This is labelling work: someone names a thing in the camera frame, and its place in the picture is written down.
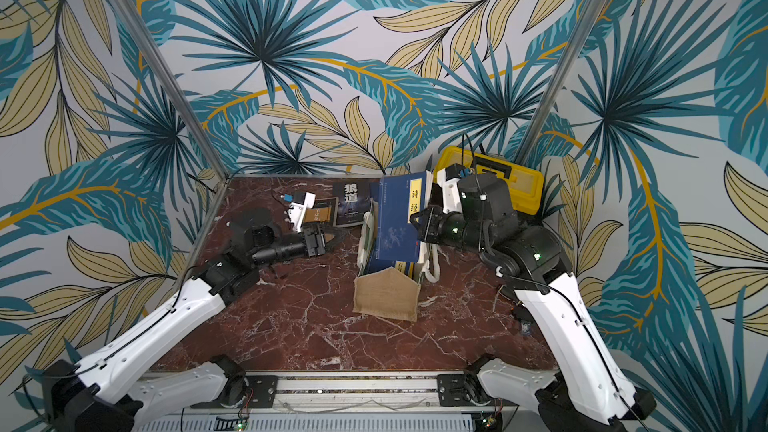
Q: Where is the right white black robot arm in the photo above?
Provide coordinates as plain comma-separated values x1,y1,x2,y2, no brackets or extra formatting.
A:
409,173,656,431

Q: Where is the aluminium front rail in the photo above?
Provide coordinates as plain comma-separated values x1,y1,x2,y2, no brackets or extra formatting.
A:
125,370,607,432

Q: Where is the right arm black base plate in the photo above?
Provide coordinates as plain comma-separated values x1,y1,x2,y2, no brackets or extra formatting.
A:
436,373,478,407

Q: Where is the brown cover book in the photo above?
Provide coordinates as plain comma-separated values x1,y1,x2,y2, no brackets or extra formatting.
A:
304,197,338,226

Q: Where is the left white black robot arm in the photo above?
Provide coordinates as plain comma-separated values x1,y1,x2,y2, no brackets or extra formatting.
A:
41,208,347,431

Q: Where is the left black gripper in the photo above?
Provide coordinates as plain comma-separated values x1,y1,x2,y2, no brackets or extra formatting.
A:
253,222,352,269

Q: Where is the small black device on table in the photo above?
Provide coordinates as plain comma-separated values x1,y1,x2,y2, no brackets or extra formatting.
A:
511,305,534,336

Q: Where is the dark wolf title book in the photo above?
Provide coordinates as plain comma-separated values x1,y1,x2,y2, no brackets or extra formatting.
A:
332,179,379,228

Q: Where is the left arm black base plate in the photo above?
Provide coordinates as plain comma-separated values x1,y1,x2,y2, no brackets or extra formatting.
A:
192,375,278,412

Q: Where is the yellow black toolbox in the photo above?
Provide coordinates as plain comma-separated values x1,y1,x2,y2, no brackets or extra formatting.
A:
433,146,544,215

